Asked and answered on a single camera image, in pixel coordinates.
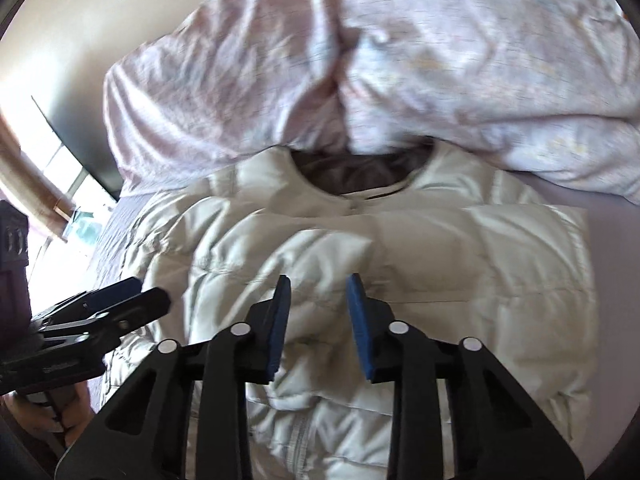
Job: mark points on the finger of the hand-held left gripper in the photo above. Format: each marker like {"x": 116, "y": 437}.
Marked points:
{"x": 145, "y": 302}
{"x": 117, "y": 290}

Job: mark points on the dark headboard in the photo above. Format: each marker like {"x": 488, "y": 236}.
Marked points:
{"x": 85, "y": 150}

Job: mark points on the pink floral duvet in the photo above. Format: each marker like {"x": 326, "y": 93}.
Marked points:
{"x": 450, "y": 60}

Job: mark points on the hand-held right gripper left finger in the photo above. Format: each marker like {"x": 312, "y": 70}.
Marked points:
{"x": 278, "y": 330}

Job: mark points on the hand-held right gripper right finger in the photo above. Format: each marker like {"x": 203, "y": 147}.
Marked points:
{"x": 361, "y": 330}

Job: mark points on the person's left hand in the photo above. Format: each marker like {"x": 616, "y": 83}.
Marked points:
{"x": 35, "y": 420}

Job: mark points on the brown curtain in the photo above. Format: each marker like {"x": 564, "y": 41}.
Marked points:
{"x": 20, "y": 160}

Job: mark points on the white puffer jacket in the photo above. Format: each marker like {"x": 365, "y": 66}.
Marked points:
{"x": 450, "y": 260}

